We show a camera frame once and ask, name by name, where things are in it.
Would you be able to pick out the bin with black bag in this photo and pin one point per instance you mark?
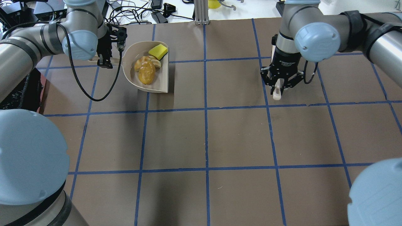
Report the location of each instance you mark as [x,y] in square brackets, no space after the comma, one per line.
[27,94]

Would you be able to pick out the black smartphone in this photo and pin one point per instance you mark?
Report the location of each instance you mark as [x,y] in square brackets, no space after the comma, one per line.
[156,4]

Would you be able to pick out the beige hand brush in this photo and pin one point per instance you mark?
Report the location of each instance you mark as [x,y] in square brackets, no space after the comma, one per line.
[277,90]

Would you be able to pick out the yellow sponge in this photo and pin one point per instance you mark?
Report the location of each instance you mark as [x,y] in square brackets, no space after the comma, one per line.
[158,51]

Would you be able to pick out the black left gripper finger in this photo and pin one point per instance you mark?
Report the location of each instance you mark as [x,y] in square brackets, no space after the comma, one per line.
[104,51]

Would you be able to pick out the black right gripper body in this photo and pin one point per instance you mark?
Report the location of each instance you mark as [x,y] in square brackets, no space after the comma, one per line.
[283,59]

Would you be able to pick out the aluminium frame post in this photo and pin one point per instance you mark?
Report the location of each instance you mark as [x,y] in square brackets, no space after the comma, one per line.
[201,12]

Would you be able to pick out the beige pastry piece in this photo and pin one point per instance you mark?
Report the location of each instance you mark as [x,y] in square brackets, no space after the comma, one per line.
[143,59]

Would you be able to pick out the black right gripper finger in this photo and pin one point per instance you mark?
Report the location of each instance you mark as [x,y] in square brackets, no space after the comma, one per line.
[293,80]
[268,80]

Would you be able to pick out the yellow tape roll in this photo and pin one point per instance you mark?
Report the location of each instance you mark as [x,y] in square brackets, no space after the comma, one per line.
[213,4]

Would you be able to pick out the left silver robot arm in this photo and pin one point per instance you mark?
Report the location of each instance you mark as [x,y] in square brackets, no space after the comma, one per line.
[34,159]

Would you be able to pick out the orange bread roll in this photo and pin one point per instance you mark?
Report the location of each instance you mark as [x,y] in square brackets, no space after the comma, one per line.
[146,73]

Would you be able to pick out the beige plastic dustpan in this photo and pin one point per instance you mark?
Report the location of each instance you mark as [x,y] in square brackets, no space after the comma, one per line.
[132,54]

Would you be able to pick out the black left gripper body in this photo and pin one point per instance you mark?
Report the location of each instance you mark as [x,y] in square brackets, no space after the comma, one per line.
[102,49]

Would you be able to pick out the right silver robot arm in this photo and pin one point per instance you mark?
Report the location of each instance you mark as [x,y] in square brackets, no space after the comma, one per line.
[290,163]

